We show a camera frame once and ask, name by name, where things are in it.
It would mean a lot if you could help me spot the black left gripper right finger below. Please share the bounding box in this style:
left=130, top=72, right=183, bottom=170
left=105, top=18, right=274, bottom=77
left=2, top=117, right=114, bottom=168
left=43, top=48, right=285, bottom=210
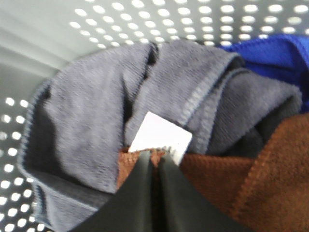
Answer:
left=158, top=152, right=251, bottom=232

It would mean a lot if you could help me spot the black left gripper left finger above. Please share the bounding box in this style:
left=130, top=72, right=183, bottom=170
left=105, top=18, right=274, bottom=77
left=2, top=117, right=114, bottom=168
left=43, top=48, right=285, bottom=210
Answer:
left=71, top=149, right=154, bottom=232

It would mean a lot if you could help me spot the brown towel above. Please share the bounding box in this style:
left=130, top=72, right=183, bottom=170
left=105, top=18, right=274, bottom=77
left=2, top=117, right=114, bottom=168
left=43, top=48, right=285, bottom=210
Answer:
left=116, top=113, right=309, bottom=232

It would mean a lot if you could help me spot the white towel label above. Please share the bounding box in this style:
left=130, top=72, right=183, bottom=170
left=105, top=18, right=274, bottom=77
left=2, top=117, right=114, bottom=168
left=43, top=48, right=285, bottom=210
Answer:
left=128, top=112, right=193, bottom=165

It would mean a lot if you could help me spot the blue towel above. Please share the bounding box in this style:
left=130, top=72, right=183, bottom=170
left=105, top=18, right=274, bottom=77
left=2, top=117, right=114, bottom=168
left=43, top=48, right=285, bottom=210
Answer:
left=220, top=34, right=309, bottom=113

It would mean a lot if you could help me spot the grey perforated laundry basket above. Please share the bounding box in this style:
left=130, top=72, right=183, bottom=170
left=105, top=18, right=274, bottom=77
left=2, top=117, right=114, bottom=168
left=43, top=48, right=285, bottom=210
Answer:
left=0, top=0, right=309, bottom=232

